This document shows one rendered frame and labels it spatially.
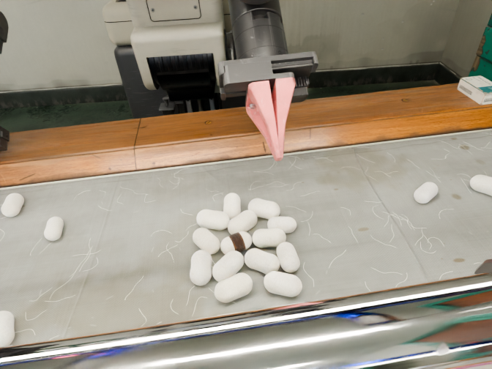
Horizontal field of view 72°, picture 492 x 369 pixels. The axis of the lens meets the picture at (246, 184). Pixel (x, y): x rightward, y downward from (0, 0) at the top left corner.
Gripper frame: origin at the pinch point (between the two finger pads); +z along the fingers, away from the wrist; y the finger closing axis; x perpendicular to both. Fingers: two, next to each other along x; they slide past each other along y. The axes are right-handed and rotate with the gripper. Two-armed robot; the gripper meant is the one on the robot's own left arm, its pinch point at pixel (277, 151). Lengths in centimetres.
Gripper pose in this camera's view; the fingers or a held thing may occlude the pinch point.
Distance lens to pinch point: 36.1
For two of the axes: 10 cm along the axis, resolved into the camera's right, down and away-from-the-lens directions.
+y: 9.9, -1.3, 0.7
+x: -0.4, 1.8, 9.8
